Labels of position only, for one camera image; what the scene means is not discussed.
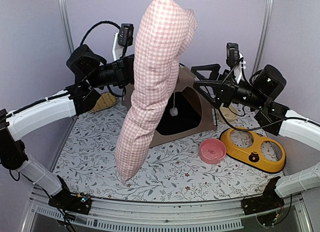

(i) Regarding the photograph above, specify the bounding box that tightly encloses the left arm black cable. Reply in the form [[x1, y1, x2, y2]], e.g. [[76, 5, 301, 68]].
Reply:
[[79, 21, 122, 47]]

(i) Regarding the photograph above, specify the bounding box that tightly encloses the beige fabric pet tent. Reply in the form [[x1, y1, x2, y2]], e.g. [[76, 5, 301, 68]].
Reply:
[[123, 64, 218, 149]]

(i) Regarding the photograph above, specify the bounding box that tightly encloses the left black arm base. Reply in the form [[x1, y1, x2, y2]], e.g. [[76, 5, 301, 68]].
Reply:
[[48, 176, 92, 215]]

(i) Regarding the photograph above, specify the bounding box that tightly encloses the right aluminium frame post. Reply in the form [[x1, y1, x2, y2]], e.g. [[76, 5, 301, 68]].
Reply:
[[251, 0, 274, 75]]

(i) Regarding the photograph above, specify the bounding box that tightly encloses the pink pet bowl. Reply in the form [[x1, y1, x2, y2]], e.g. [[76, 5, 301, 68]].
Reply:
[[198, 138, 227, 165]]

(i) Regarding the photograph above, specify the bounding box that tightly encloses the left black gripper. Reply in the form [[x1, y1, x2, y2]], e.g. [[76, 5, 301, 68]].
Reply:
[[87, 52, 165, 88]]

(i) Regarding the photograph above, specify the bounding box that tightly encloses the pink checkered cushion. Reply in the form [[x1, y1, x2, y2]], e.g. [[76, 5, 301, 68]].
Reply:
[[115, 0, 198, 183]]

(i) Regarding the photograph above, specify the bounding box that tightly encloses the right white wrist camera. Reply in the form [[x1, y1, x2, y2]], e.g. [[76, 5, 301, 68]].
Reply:
[[226, 43, 246, 83]]

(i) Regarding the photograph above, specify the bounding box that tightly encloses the left aluminium frame post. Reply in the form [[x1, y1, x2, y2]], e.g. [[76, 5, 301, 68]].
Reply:
[[57, 0, 74, 53]]

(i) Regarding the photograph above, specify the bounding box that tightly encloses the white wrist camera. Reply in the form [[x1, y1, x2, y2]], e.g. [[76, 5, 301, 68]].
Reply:
[[226, 43, 246, 83], [112, 24, 134, 61]]

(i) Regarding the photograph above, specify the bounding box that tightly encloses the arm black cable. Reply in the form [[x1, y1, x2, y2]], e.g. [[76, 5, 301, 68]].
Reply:
[[217, 59, 320, 131], [79, 21, 122, 47]]

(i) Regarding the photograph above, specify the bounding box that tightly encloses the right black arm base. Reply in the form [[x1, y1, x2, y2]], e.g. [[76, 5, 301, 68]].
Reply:
[[240, 176, 285, 227]]

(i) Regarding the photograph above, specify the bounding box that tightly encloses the aluminium frame post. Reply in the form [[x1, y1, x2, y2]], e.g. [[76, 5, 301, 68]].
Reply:
[[57, 0, 74, 53], [251, 0, 274, 75]]

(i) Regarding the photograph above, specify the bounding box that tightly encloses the yellow double bowl stand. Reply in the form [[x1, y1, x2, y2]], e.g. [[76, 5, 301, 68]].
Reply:
[[219, 128, 286, 174]]

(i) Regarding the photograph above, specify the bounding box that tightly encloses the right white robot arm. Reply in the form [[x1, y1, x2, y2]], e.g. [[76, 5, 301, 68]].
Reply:
[[191, 64, 320, 173]]

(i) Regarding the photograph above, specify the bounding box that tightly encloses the woven scratcher tray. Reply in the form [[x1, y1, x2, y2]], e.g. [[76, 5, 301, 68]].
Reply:
[[89, 92, 117, 113]]

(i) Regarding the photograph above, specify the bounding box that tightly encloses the green circuit board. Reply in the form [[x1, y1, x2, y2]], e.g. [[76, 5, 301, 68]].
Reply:
[[77, 193, 91, 203]]

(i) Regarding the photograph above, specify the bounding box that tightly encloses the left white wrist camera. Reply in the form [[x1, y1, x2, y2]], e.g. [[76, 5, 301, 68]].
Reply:
[[112, 24, 134, 61]]

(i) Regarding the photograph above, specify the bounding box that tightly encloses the white pompom toy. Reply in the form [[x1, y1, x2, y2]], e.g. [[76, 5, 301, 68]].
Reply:
[[169, 107, 178, 117]]

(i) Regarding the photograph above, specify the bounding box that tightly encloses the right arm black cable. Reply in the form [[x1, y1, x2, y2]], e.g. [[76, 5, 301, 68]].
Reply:
[[217, 59, 320, 131]]

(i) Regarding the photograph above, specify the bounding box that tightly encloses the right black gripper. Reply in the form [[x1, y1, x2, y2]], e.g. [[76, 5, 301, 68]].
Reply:
[[191, 64, 267, 110]]

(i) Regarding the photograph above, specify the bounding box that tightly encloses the cream cat bowl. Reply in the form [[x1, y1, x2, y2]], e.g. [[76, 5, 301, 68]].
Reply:
[[220, 105, 238, 123]]

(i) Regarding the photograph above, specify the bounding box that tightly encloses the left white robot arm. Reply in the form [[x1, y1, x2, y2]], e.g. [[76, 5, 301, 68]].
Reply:
[[0, 44, 135, 209]]

